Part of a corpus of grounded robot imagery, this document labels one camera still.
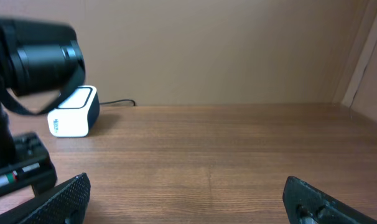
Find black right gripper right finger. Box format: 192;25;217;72
282;176;377;224

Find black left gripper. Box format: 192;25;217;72
0;133;57;197

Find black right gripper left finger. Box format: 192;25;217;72
0;173;91;224

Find white barcode scanner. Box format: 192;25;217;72
47;85;100;138

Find black scanner cable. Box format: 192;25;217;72
99;98;136;107

